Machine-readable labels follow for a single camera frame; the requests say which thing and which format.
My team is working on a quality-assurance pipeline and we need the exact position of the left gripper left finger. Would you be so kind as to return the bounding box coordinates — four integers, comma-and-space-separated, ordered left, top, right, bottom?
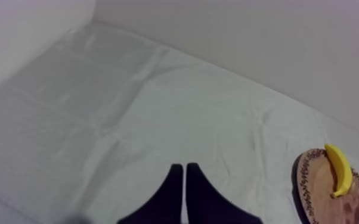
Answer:
116, 163, 184, 224

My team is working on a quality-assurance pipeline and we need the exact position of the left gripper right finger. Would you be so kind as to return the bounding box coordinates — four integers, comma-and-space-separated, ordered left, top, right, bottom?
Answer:
185, 162, 264, 224

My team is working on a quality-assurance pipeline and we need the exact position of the round wooden board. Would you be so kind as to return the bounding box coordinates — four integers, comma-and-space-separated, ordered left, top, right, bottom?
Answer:
296, 148, 359, 224

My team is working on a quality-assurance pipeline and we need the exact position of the yellow toy banana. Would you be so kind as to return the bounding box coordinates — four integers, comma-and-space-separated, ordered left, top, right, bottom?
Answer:
324, 143, 354, 198

